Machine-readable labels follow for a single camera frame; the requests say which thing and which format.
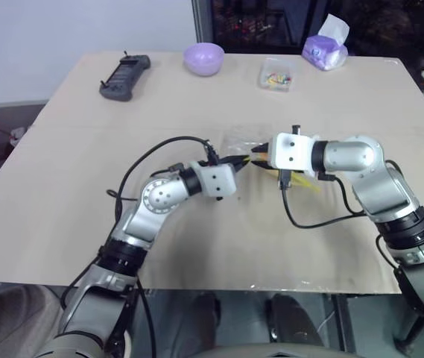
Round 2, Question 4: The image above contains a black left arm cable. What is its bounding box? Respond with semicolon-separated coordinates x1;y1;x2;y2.
106;136;221;240

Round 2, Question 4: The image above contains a thin white cable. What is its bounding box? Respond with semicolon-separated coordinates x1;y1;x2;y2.
317;312;338;333

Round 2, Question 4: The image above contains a black table leg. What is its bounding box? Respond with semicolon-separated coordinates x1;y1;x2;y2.
332;294;358;358

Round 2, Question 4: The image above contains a clear yellow-zip plastic bag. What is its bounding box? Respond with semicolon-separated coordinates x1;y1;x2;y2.
221;125;323;195

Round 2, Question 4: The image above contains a purple plastic bowl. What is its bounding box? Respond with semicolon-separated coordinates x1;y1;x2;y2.
183;42;225;78

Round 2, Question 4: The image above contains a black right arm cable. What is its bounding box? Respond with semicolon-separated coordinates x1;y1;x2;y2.
278;169;366;230

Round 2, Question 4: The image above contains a grey window frame post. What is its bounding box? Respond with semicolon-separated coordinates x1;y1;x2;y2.
191;0;215;52

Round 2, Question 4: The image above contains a purple tissue pack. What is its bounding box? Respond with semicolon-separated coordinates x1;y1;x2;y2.
301;13;350;72

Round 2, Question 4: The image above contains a black chair base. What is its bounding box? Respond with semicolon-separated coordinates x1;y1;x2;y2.
393;319;422;352

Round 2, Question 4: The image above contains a clear box of coloured pins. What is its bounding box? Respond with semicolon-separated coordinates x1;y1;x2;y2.
259;57;297;92

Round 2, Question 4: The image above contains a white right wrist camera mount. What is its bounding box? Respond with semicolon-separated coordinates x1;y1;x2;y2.
267;132;317;175

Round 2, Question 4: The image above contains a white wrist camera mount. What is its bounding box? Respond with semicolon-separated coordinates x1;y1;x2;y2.
191;160;238;198
267;132;317;175

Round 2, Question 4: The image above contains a black handheld controller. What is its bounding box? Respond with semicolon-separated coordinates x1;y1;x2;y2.
98;51;153;102

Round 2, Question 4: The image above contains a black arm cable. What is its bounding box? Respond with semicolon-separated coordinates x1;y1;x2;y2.
106;136;221;240
278;169;366;230

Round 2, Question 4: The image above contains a dark rounded shape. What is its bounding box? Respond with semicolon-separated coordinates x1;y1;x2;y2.
268;294;320;356

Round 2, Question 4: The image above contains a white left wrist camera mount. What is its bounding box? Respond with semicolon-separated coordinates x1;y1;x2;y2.
191;160;238;198

